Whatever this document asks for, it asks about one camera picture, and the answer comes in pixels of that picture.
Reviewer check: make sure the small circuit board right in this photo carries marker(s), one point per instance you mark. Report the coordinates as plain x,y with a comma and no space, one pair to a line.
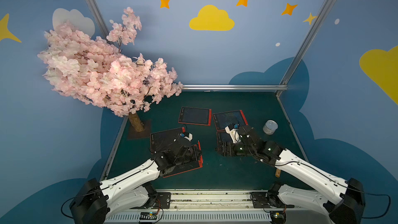
277,218

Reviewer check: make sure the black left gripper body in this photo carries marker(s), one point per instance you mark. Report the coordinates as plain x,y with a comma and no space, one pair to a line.
189,151

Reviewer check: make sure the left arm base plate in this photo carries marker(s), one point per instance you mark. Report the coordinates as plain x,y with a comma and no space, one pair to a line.
159,200

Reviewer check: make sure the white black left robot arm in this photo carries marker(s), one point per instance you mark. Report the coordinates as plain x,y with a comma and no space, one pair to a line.
98,200

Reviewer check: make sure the small circuit board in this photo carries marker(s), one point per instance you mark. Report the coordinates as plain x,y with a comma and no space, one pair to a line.
147,217
277,218

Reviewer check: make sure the small circuit board left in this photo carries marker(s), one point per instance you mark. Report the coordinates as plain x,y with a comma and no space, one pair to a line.
147,217

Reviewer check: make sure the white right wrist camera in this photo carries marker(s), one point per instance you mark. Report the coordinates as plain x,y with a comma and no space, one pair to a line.
232,130

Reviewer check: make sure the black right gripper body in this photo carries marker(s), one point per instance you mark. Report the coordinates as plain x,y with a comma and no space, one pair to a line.
230,144

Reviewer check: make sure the silver tin can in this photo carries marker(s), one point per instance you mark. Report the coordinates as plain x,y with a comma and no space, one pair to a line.
270,127

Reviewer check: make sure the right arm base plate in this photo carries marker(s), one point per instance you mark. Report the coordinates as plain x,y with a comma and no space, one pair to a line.
267,200

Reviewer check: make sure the pink cherry blossom tree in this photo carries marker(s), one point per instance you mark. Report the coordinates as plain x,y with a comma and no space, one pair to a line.
96,72

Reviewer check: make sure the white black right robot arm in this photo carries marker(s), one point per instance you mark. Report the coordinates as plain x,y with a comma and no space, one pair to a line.
341,200

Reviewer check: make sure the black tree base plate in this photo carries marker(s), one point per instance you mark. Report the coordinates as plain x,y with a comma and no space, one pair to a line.
133,134

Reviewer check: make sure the green rake wooden handle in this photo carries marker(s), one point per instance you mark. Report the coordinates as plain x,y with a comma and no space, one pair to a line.
278,173

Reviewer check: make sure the red tablet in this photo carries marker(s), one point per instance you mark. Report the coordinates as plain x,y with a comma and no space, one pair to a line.
224,119
224,138
159,140
184,168
194,115

